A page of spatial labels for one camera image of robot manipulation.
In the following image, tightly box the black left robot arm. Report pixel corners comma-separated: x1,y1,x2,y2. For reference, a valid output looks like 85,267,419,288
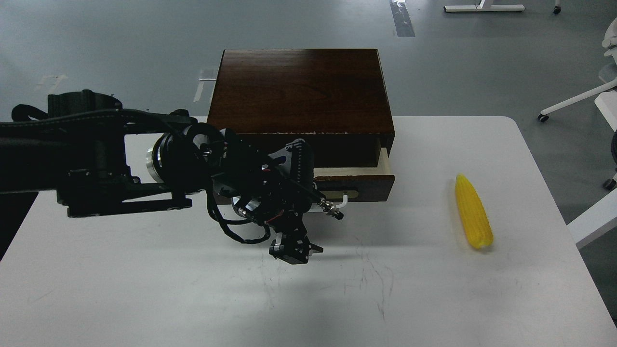
0,90,342,264

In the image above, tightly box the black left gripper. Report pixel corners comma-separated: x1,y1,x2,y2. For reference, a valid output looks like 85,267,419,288
210,128,323,265

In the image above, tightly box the dark wooden drawer cabinet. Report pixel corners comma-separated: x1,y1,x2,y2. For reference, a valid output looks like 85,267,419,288
207,48,395,168

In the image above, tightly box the white desk leg frame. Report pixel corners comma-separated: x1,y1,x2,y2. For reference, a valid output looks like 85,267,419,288
443,0,526,13

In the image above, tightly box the white table frame foot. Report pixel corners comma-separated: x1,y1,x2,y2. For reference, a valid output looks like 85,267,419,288
567,190,617,250

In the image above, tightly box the yellow corn cob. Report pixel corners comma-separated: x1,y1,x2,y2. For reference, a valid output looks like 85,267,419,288
455,173,494,250

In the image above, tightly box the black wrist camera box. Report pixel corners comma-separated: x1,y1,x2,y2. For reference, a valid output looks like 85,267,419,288
269,138,314,187

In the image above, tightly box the white office chair base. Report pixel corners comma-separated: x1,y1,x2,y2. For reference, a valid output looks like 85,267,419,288
537,19,617,123

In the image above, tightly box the wooden drawer with white handle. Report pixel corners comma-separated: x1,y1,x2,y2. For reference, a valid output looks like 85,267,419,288
312,147,395,202

